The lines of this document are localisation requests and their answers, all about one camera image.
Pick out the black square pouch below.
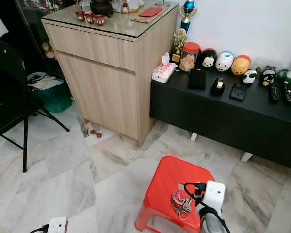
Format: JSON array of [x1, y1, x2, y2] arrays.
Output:
[[188, 68, 207, 91]]

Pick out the black tape dispenser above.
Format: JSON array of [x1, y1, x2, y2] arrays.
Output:
[[210, 77, 226, 97]]

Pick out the black round plush toy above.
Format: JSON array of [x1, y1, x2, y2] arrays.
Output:
[[199, 48, 218, 69]]

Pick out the bunch of keys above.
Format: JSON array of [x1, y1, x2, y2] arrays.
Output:
[[170, 191, 194, 221]]

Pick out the blue ball trophy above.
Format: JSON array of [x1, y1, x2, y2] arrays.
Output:
[[180, 0, 197, 33]]

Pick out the black flat phone holder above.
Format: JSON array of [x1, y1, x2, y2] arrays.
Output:
[[229, 83, 248, 102]]

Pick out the red plastic stool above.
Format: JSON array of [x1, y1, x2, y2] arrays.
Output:
[[134, 155, 215, 233]]

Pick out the black folding chair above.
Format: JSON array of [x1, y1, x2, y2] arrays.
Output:
[[0, 39, 70, 173]]

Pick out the black remote control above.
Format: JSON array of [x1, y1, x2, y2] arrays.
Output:
[[281, 80, 291, 107], [268, 83, 282, 104]]

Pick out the black low console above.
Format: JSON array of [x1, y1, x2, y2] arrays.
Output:
[[149, 68, 291, 172]]

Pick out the white papers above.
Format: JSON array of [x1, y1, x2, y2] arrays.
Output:
[[28, 73, 64, 91]]

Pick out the white round plush toy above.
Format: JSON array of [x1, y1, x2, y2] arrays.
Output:
[[215, 51, 235, 73]]

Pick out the small black figure toy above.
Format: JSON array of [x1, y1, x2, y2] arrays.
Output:
[[261, 65, 278, 87]]

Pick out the green bin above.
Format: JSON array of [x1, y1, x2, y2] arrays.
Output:
[[27, 72, 72, 114]]

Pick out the red lid snack jar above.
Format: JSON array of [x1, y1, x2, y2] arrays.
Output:
[[179, 42, 201, 73]]

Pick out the white figurine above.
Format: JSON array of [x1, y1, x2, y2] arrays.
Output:
[[112, 0, 145, 14]]

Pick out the red packet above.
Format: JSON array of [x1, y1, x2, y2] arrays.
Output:
[[138, 6, 164, 18]]

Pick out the black incense pot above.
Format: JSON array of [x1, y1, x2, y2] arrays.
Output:
[[90, 0, 113, 17]]

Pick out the light wooden cabinet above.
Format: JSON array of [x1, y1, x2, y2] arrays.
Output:
[[41, 2, 180, 147]]

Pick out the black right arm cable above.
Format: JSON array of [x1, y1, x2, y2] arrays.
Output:
[[183, 182, 231, 233]]

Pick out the small panda toy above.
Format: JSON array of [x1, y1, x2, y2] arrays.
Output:
[[242, 69, 258, 85]]

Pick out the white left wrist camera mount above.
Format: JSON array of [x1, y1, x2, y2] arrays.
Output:
[[47, 216, 68, 233]]

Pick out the dark glass display cabinet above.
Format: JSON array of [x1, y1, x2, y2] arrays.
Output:
[[15, 0, 64, 81]]

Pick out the gold trophy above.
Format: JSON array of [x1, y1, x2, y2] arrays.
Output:
[[171, 28, 188, 64]]

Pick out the pink white tissue pack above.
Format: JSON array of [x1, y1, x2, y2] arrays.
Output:
[[152, 52, 177, 84]]

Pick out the orange round plush toy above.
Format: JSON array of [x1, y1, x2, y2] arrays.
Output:
[[231, 54, 252, 76]]

